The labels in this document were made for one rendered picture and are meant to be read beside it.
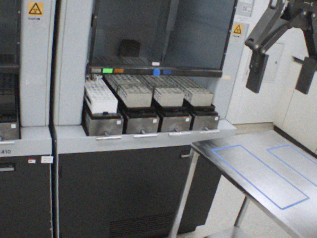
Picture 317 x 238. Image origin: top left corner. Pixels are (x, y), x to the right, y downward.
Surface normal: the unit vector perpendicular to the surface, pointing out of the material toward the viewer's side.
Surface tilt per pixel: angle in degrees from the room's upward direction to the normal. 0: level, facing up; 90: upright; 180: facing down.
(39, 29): 90
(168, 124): 90
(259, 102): 90
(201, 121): 90
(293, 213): 0
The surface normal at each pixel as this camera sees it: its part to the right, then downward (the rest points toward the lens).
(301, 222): 0.17, -0.90
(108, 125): 0.40, 0.44
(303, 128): -0.90, 0.03
